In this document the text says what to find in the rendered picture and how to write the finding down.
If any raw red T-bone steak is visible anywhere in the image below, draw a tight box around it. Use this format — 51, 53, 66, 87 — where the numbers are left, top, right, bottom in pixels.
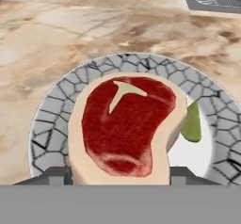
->
67, 72, 189, 186

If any grey crackle-pattern plate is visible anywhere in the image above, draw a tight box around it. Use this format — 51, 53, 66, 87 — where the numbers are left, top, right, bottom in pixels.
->
27, 52, 241, 187

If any green lemon wedge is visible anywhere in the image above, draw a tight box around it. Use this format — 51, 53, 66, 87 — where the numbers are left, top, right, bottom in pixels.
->
180, 100, 202, 144

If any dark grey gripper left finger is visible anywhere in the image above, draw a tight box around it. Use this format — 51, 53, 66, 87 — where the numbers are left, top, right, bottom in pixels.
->
12, 166, 73, 186

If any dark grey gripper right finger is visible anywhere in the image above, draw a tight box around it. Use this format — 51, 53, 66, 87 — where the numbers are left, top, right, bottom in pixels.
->
169, 166, 221, 186

